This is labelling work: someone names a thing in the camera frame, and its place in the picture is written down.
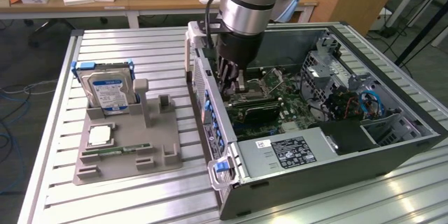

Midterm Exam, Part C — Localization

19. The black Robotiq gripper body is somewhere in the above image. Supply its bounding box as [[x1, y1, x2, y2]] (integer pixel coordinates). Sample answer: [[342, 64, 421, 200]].
[[213, 31, 265, 69]]

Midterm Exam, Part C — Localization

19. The black graphics card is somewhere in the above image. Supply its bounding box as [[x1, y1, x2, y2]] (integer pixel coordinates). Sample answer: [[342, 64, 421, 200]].
[[229, 102, 282, 125]]

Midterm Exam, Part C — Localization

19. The CPU socket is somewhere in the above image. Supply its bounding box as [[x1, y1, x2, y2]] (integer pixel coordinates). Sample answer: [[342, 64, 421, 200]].
[[243, 78, 275, 101]]

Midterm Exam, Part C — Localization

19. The metal socket cover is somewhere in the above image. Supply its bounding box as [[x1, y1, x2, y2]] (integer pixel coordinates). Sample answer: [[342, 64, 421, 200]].
[[261, 67, 286, 91]]

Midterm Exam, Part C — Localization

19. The installed RAM stick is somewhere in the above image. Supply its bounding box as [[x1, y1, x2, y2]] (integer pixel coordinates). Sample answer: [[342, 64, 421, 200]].
[[229, 98, 281, 108]]

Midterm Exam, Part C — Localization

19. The green motherboard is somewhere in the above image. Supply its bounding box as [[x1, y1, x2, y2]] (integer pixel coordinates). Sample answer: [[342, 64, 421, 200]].
[[209, 61, 315, 142]]

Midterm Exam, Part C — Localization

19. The gray parts rack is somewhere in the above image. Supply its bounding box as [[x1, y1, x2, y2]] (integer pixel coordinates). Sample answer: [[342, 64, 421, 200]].
[[71, 78, 185, 186]]

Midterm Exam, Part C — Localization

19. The gray power supply unit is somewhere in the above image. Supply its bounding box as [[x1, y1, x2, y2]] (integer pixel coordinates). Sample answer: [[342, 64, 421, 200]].
[[229, 127, 339, 180]]

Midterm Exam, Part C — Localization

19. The hard disk with blue carrier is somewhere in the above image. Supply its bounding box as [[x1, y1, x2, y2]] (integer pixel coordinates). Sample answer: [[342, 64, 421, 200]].
[[69, 60, 137, 116]]

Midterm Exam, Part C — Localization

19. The black plastic shroud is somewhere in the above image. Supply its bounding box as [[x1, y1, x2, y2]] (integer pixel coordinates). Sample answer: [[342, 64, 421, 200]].
[[319, 119, 378, 155]]

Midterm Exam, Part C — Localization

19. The silver CPU chip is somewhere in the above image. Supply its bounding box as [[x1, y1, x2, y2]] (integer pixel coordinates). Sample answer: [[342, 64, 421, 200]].
[[86, 126, 111, 146]]

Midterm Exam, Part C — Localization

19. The green RAM stick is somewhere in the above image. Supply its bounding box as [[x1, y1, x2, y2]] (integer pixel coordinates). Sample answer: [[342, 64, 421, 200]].
[[81, 144, 150, 156]]

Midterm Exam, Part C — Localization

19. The open PC case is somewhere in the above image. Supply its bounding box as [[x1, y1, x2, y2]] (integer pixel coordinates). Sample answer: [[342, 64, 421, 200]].
[[183, 23, 443, 221]]

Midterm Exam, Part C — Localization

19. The gray metal disk bay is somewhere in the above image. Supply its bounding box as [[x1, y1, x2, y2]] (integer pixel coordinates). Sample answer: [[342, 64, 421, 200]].
[[359, 112, 421, 147]]

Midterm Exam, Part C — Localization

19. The black slanted stand pole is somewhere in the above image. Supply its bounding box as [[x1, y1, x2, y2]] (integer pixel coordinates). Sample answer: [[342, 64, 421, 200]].
[[393, 0, 448, 67]]

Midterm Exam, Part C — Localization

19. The black office chair base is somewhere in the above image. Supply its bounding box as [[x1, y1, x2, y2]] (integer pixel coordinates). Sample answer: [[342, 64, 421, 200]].
[[23, 18, 75, 49]]

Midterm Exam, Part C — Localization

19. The wooden desk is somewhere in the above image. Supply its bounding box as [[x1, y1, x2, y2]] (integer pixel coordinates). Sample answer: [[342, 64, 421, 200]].
[[0, 0, 319, 29]]

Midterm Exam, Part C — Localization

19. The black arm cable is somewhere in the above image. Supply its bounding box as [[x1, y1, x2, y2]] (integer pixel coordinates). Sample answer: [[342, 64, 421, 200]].
[[203, 0, 230, 49]]

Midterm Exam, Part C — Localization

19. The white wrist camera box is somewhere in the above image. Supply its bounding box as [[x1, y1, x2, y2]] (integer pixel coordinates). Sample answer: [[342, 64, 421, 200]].
[[186, 20, 225, 49]]

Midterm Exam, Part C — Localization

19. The black and red wire bundle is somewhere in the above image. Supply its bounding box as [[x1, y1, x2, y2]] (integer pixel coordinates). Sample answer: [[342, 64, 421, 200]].
[[321, 89, 361, 120]]

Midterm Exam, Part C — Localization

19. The blue data wire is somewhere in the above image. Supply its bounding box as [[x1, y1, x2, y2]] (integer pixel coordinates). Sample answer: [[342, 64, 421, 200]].
[[358, 90, 385, 120]]

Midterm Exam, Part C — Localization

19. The blue floor cable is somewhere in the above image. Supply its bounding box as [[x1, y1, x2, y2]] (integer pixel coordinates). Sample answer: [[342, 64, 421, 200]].
[[0, 87, 26, 196]]

